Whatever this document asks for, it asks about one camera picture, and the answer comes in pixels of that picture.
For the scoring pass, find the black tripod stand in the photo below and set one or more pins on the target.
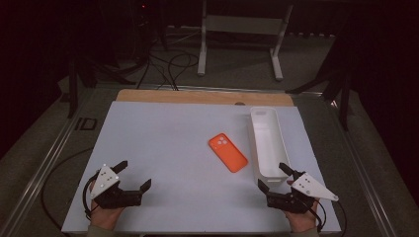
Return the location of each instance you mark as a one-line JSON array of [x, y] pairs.
[[73, 89], [342, 82]]

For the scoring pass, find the white plastic bin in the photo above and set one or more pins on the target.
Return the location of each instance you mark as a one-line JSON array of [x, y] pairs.
[[270, 144]]

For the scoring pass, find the person's left hand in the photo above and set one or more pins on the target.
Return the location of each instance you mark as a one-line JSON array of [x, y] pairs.
[[105, 217]]

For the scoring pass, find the orange phone case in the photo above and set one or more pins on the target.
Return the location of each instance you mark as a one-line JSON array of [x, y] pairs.
[[227, 153]]

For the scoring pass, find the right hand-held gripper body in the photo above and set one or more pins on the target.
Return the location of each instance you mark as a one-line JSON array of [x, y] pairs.
[[296, 199]]

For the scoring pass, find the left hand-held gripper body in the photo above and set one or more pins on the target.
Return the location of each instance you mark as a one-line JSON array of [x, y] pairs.
[[115, 197]]

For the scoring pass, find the person's right hand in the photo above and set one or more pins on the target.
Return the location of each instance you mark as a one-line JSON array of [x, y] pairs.
[[302, 221]]

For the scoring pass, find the metal floor rail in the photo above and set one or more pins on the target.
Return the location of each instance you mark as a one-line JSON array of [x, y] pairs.
[[365, 171], [39, 171]]

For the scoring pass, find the white metal stand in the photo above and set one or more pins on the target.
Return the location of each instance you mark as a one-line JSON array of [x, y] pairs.
[[243, 24]]

